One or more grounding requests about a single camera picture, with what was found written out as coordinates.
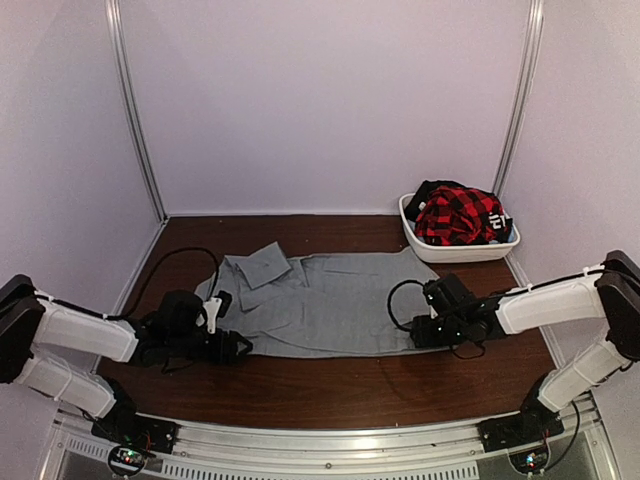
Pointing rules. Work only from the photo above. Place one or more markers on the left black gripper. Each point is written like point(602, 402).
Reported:
point(224, 351)

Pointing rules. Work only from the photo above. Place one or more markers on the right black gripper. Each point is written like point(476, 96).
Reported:
point(423, 338)

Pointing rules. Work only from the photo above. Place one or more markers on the grey long sleeve shirt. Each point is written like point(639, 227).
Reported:
point(322, 305)

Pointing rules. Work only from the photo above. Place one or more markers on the white plastic basket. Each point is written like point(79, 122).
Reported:
point(453, 254)

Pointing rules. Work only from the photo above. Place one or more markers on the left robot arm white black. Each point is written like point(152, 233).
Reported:
point(183, 327)

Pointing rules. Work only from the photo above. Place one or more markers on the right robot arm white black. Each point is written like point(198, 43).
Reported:
point(608, 291)

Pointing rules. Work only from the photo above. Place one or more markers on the red black plaid shirt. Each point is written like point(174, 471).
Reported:
point(450, 215)

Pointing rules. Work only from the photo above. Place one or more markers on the black shirt in basket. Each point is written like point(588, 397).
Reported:
point(425, 197)

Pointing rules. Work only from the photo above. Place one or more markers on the left circuit board with leds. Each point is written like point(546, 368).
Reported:
point(125, 461)

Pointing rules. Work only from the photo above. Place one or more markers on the circuit board with leds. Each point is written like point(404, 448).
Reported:
point(530, 462)
point(125, 461)

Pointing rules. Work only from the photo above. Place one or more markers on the right circuit board with leds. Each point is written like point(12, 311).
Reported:
point(530, 462)

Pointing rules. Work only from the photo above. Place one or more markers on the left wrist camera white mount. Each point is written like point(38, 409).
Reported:
point(213, 309)

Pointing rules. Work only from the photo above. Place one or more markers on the front aluminium rail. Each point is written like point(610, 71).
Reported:
point(450, 450)

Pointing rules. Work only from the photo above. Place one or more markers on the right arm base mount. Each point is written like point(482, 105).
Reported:
point(518, 429)

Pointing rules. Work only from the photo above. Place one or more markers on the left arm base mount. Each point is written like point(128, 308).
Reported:
point(135, 430)

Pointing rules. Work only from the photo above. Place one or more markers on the right aluminium frame post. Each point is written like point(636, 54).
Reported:
point(529, 60)

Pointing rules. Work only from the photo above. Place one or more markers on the aluminium frame post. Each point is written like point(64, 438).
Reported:
point(529, 60)
point(132, 116)

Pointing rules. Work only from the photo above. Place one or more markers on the left aluminium frame post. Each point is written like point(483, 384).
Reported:
point(132, 116)

